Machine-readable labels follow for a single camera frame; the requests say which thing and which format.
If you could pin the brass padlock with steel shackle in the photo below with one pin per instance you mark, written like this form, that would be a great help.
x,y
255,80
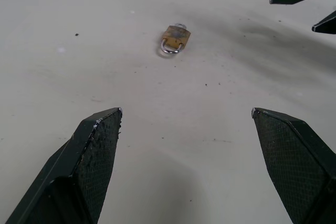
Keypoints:
x,y
175,37

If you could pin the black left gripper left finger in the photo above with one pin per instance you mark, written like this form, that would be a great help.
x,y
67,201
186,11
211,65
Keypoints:
x,y
78,171

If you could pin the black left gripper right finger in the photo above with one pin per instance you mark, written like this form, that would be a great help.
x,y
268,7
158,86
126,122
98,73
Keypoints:
x,y
294,166

